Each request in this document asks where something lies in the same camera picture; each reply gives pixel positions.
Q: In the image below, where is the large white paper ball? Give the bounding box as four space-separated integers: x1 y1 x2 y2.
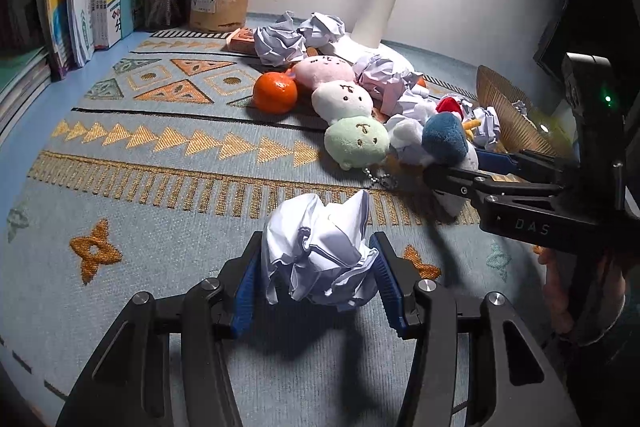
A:
260 189 381 313

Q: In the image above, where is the person's right hand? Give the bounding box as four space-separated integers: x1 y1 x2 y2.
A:
539 249 576 337

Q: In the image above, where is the pink white green plush toy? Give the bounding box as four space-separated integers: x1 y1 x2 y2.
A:
291 54 397 192

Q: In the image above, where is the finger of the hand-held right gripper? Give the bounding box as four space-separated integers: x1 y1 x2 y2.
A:
423 164 568 208
472 148 581 188

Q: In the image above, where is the brown ribbed plate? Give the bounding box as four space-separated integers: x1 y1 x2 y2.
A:
475 64 576 158

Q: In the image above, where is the pink eraser box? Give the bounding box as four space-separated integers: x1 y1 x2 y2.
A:
227 27 261 55

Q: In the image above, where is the patterned table mat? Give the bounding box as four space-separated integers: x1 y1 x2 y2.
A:
0 27 551 427

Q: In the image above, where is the mandarin orange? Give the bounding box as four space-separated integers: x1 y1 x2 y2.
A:
252 72 299 115

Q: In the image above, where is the person's right forearm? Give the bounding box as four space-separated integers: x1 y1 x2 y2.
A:
550 307 640 427

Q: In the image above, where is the blue white plush toy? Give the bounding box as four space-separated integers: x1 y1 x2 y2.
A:
387 96 483 220

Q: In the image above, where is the black mesh pen holder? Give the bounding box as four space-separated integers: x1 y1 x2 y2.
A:
134 0 190 32

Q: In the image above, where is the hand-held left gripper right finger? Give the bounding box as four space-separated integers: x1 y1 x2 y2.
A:
369 231 583 427

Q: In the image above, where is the teal card holder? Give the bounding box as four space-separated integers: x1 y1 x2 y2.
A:
117 0 143 32

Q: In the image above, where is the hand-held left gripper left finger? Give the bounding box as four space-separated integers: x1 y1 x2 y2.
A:
55 231 266 427

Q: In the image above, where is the stack of lying books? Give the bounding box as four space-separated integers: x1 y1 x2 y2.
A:
0 47 52 125

